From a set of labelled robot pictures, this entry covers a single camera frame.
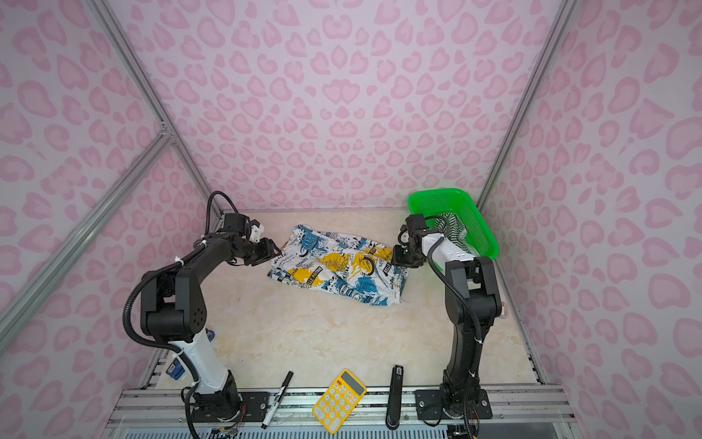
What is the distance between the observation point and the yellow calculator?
2.36ft

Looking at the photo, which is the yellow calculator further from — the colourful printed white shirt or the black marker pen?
the colourful printed white shirt

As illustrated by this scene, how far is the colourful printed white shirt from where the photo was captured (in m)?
0.95

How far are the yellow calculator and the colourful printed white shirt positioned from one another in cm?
25
